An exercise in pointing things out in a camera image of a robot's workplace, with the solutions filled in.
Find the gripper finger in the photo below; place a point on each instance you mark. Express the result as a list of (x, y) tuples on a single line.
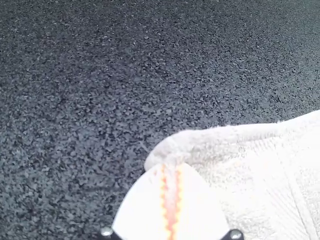
[(140, 212), (200, 215)]

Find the pale towel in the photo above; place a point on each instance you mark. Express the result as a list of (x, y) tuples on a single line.
[(262, 175)]

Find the black mat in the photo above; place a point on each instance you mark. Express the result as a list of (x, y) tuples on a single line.
[(125, 75)]

